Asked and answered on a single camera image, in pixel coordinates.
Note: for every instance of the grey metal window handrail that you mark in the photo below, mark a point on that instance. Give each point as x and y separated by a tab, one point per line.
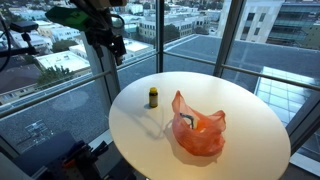
50	94
266	76

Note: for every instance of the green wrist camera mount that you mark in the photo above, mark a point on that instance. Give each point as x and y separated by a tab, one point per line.
68	16

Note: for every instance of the yellow capped pill bottle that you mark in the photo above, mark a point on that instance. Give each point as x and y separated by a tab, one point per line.
153	98

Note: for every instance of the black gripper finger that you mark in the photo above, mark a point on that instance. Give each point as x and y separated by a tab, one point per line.
99	50
120	50

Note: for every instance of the blue black robot mount base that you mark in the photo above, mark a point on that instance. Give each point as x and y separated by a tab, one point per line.
76	160

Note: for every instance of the orange plastic carrier bag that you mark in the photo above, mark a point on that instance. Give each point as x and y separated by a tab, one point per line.
200	133

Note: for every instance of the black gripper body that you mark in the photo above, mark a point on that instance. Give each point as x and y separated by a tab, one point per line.
100	31

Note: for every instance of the black camera on stand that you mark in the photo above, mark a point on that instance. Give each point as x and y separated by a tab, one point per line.
24	26

